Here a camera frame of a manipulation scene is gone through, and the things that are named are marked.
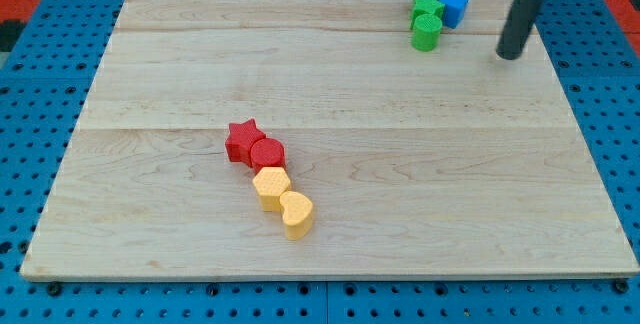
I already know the red cylinder block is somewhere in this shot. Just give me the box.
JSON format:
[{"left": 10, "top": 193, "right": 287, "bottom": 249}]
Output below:
[{"left": 250, "top": 138, "right": 286, "bottom": 174}]

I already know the blue cube block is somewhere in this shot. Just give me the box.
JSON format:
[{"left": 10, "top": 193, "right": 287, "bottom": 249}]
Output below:
[{"left": 440, "top": 0, "right": 469, "bottom": 29}]

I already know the green star block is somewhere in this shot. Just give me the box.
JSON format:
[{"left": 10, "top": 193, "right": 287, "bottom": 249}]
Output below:
[{"left": 410, "top": 0, "right": 445, "bottom": 28}]

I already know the yellow hexagon block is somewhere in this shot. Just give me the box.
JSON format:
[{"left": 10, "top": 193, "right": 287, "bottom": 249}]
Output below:
[{"left": 252, "top": 167, "right": 291, "bottom": 212}]

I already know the light wooden board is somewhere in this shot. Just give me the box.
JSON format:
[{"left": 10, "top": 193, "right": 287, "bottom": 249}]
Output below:
[{"left": 21, "top": 0, "right": 639, "bottom": 282}]

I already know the red star block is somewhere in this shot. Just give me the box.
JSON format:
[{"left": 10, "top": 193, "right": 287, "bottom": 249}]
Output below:
[{"left": 225, "top": 118, "right": 266, "bottom": 167}]

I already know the yellow heart block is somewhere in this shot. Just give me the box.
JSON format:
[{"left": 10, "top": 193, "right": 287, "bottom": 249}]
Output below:
[{"left": 279, "top": 191, "right": 314, "bottom": 240}]

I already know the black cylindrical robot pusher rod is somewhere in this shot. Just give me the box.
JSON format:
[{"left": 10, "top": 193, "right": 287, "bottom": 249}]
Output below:
[{"left": 496, "top": 0, "right": 544, "bottom": 60}]

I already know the green cylinder block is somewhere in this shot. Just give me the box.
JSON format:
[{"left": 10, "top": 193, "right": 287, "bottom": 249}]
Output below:
[{"left": 411, "top": 13, "right": 443, "bottom": 52}]

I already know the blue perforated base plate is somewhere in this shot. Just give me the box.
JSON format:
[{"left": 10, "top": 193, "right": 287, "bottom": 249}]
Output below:
[{"left": 1, "top": 0, "right": 639, "bottom": 323}]

